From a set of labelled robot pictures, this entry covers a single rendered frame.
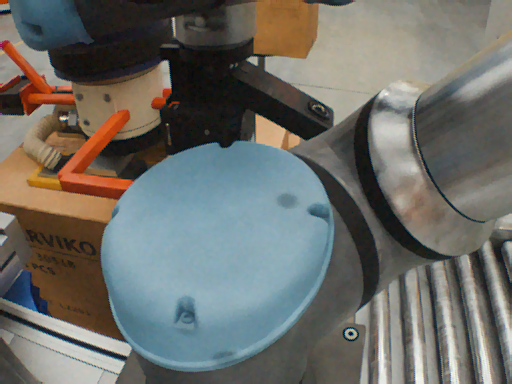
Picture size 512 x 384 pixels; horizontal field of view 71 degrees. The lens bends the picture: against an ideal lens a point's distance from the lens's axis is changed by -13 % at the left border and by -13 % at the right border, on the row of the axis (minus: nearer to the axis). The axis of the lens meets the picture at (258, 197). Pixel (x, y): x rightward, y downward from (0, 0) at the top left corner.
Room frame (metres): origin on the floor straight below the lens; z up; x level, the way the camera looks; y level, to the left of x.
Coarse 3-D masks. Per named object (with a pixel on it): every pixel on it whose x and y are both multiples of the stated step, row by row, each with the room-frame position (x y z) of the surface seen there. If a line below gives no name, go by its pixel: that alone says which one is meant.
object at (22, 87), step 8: (8, 80) 0.75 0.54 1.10; (16, 80) 0.77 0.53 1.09; (24, 80) 0.77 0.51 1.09; (0, 88) 0.72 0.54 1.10; (8, 88) 0.74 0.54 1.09; (16, 88) 0.73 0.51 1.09; (24, 88) 0.70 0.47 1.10; (32, 88) 0.72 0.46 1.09; (0, 96) 0.69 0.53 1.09; (8, 96) 0.69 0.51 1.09; (16, 96) 0.68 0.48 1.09; (24, 96) 0.69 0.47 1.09; (0, 104) 0.71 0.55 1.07; (8, 104) 0.70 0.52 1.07; (16, 104) 0.69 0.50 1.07; (24, 104) 0.69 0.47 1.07; (32, 104) 0.71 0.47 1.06; (40, 104) 0.73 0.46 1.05; (8, 112) 0.69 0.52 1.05; (16, 112) 0.69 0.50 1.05; (24, 112) 0.69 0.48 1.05; (32, 112) 0.70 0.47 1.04
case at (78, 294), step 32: (32, 160) 0.67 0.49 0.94; (160, 160) 0.66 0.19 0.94; (0, 192) 0.56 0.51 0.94; (32, 192) 0.56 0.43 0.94; (64, 192) 0.56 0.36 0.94; (32, 224) 0.52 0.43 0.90; (64, 224) 0.50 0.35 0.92; (96, 224) 0.49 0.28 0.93; (32, 256) 0.53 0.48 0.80; (64, 256) 0.51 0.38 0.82; (96, 256) 0.49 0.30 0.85; (64, 288) 0.52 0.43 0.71; (96, 288) 0.50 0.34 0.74; (64, 320) 0.53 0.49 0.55; (96, 320) 0.51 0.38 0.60
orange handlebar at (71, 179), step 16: (32, 96) 0.70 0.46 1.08; (48, 96) 0.69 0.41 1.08; (64, 96) 0.69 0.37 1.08; (128, 112) 0.61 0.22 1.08; (112, 128) 0.55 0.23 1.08; (96, 144) 0.50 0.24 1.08; (80, 160) 0.46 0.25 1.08; (64, 176) 0.42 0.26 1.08; (80, 176) 0.42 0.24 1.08; (96, 176) 0.42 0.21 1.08; (80, 192) 0.41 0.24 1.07; (96, 192) 0.40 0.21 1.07; (112, 192) 0.40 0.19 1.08
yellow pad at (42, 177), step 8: (64, 160) 0.63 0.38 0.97; (136, 160) 0.59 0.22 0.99; (144, 160) 0.59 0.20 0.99; (40, 168) 0.62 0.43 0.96; (56, 168) 0.61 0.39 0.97; (128, 168) 0.60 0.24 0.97; (136, 168) 0.57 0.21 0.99; (144, 168) 0.57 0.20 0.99; (32, 176) 0.59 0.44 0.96; (40, 176) 0.59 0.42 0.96; (48, 176) 0.58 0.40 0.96; (56, 176) 0.58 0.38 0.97; (104, 176) 0.58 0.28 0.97; (120, 176) 0.58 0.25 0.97; (128, 176) 0.58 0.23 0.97; (136, 176) 0.57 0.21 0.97; (32, 184) 0.58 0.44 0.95; (40, 184) 0.57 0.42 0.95; (48, 184) 0.57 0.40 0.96; (56, 184) 0.57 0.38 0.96
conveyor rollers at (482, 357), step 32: (480, 256) 0.77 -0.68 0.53; (384, 288) 0.65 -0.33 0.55; (416, 288) 0.64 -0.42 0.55; (448, 288) 0.64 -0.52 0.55; (352, 320) 0.56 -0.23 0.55; (384, 320) 0.55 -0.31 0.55; (416, 320) 0.54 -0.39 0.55; (448, 320) 0.53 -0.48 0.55; (480, 320) 0.52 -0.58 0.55; (384, 352) 0.46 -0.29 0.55; (416, 352) 0.45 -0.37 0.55; (448, 352) 0.44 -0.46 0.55; (480, 352) 0.43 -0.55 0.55
